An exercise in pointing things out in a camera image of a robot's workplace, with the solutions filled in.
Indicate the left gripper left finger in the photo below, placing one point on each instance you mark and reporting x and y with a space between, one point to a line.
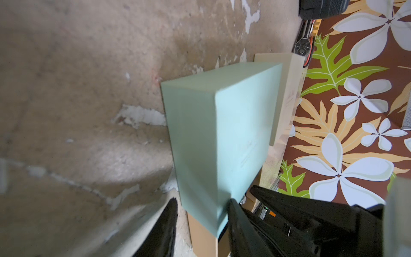
160 242

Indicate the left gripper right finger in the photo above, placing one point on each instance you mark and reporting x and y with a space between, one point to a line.
243 239

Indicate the white drawer jewelry box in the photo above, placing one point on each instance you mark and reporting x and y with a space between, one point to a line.
289 91

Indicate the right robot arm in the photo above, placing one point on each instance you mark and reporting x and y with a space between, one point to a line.
304 227

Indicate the metal ratchet wrench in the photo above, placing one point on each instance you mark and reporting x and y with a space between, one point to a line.
304 43

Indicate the black plastic tool case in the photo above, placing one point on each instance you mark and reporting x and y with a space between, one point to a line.
320 9

